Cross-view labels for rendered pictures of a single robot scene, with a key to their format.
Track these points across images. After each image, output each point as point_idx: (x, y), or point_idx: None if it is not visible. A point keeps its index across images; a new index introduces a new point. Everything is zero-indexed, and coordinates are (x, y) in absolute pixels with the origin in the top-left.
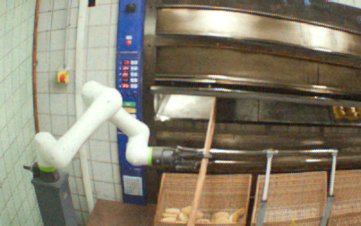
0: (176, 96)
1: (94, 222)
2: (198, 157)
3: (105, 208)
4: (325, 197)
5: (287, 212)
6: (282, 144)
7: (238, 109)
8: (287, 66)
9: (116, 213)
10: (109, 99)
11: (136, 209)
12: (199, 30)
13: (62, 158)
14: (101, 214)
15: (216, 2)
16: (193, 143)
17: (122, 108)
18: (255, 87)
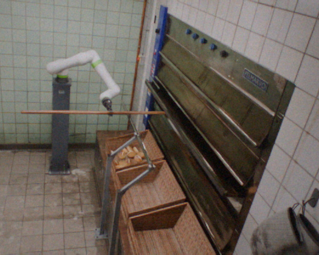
0: None
1: (107, 132)
2: (109, 109)
3: (127, 133)
4: (152, 206)
5: (158, 200)
6: (178, 151)
7: None
8: (189, 98)
9: (124, 137)
10: (77, 56)
11: (135, 142)
12: (169, 57)
13: (47, 67)
14: (118, 133)
15: (180, 39)
16: (159, 121)
17: (104, 72)
18: None
